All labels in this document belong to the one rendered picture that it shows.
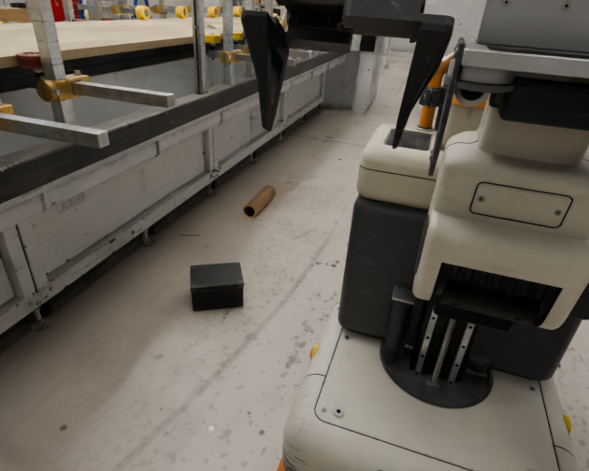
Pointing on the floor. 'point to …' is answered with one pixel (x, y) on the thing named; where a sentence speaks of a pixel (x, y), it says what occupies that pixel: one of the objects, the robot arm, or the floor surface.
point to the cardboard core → (259, 201)
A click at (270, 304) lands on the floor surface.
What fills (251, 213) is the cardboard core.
